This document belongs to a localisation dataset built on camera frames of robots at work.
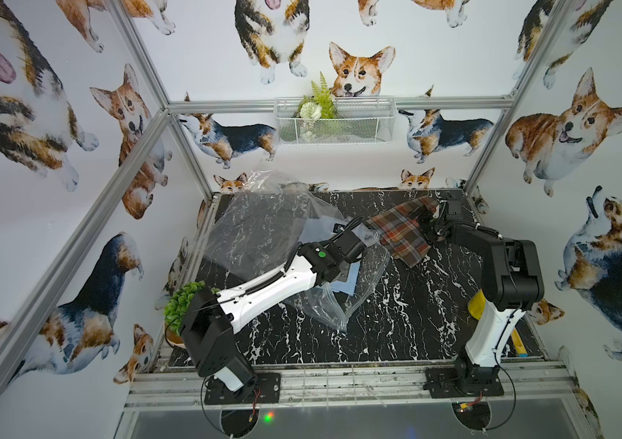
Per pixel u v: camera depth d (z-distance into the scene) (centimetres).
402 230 106
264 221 112
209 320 47
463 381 68
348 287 87
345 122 88
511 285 55
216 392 72
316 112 82
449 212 82
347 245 60
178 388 75
